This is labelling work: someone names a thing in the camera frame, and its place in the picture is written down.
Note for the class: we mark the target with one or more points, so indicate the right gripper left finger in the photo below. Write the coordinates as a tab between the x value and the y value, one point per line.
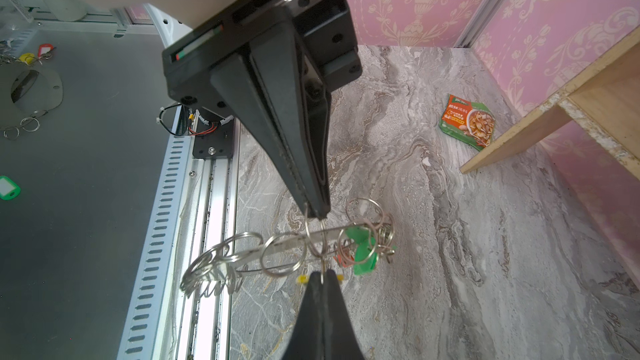
307	337

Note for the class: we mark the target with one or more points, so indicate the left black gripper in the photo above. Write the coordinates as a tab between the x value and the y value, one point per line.
273	64

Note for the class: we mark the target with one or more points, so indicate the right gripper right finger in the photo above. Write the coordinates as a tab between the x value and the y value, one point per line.
339	339

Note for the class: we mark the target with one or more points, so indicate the metal ring plate with keyrings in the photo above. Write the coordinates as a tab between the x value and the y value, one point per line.
226	264

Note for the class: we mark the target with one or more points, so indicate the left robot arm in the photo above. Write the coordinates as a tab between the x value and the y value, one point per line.
165	25

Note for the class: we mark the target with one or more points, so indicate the green orange soup packet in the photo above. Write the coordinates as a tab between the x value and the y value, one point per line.
468	122

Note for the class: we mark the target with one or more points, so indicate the spare red key tag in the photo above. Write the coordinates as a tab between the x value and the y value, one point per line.
45	51

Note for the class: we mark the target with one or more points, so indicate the spare green key tag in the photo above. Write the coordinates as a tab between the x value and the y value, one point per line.
9	190

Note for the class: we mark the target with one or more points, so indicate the wooden two-tier shelf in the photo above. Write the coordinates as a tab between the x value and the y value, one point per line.
603	100

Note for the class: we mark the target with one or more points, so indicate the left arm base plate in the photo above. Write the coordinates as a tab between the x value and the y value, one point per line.
213	136

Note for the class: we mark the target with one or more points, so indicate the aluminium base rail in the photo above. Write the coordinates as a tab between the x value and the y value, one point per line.
194	208

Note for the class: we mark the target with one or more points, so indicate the spare metal ring plate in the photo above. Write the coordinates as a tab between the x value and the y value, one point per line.
28	93

